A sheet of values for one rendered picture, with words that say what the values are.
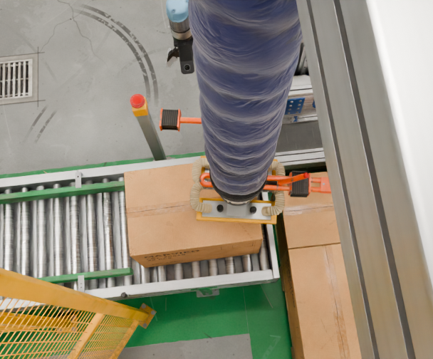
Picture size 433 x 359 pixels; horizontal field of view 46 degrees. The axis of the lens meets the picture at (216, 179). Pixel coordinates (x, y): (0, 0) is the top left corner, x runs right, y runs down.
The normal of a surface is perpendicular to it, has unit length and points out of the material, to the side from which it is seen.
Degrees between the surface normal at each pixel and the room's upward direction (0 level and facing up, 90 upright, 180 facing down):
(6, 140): 0
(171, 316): 0
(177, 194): 0
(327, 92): 90
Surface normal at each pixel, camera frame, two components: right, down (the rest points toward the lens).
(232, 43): -0.33, 0.84
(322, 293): -0.03, -0.29
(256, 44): 0.22, 0.87
